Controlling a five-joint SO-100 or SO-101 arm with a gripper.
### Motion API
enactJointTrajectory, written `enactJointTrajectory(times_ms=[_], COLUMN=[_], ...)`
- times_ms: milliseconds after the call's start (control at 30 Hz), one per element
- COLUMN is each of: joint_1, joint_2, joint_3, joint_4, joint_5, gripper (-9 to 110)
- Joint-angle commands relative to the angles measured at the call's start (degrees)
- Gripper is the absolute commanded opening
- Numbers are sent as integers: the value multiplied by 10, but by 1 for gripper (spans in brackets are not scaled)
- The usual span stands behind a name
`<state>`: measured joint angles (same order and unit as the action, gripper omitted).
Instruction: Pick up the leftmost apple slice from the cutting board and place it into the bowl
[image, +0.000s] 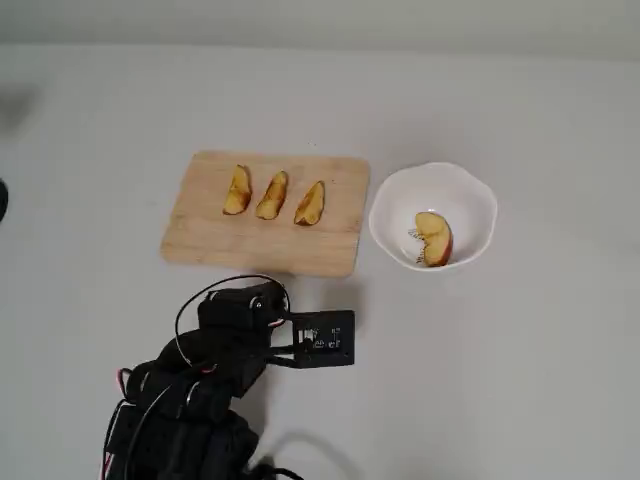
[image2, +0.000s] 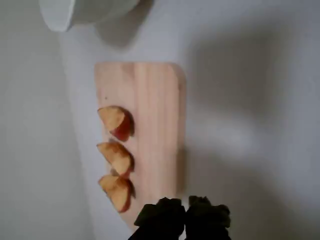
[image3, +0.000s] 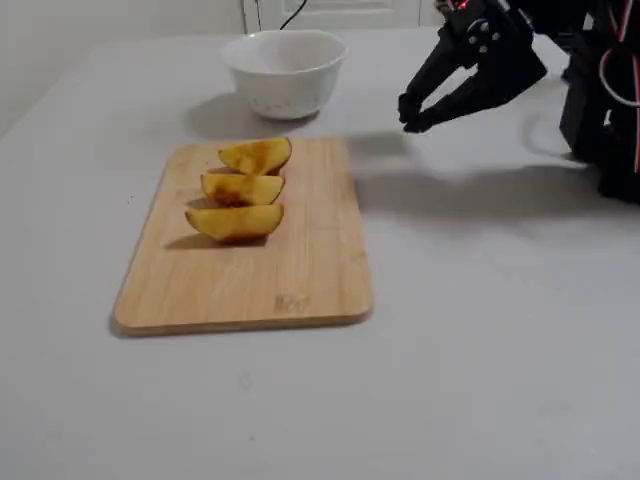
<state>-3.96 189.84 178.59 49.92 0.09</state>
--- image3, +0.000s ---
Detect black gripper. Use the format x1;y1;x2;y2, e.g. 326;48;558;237
397;0;549;135

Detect thin black cable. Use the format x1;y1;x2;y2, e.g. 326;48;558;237
278;0;309;32

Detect red white servo wires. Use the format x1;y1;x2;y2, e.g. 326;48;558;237
598;0;640;174

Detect wooden cutting board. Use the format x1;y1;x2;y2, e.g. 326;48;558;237
110;137;375;337

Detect apple slice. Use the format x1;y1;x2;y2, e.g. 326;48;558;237
184;203;286;246
200;172;287;207
217;137;293;177

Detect white ceramic bowl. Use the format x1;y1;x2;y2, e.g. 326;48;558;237
221;29;348;120

